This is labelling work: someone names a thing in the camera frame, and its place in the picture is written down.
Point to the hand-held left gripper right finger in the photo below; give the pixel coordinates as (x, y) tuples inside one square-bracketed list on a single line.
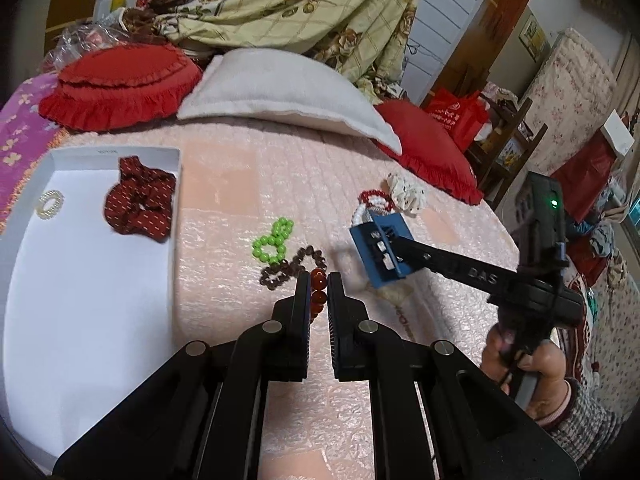
[(334, 310)]

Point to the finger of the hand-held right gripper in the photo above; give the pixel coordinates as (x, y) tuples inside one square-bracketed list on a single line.
[(450, 265)]

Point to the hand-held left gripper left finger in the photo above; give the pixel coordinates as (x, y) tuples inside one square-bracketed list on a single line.
[(303, 310)]

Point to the blue hair claw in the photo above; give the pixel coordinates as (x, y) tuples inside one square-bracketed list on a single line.
[(364, 242)]

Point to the white dotted scrunchie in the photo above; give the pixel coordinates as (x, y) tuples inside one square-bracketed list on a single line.
[(407, 195)]

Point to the white shallow box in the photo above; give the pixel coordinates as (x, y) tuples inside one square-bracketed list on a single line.
[(75, 310)]

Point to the person's right hand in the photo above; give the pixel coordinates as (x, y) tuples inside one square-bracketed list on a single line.
[(552, 375)]

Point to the dark red bag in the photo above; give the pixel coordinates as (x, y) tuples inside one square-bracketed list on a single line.
[(587, 180)]

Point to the wooden chair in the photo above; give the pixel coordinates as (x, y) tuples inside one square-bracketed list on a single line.
[(505, 160)]

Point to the small white carton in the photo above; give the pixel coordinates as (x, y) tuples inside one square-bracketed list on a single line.
[(620, 132)]

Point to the red heart-shaped cushion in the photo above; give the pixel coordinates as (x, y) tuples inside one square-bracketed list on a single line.
[(425, 145)]

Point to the floral mattress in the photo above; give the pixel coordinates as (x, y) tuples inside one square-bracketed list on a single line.
[(565, 95)]

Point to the red shopping bag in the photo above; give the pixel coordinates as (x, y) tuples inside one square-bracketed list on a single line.
[(457, 115)]

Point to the dark red dotted scrunchie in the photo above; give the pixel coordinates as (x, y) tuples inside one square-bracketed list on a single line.
[(137, 210)]

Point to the white pillow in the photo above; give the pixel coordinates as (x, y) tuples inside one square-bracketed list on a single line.
[(280, 90)]

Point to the red round frilled cushion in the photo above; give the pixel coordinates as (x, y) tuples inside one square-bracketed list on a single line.
[(120, 85)]

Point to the yellow floral quilt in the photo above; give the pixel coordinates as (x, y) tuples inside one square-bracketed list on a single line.
[(300, 5)]

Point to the purple floral fringed cloth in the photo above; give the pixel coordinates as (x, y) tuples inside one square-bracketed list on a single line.
[(25, 130)]

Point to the clear plastic bag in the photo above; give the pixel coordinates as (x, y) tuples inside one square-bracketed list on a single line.
[(82, 40)]

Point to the yellow wall picture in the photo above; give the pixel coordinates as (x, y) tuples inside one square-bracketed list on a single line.
[(534, 37)]

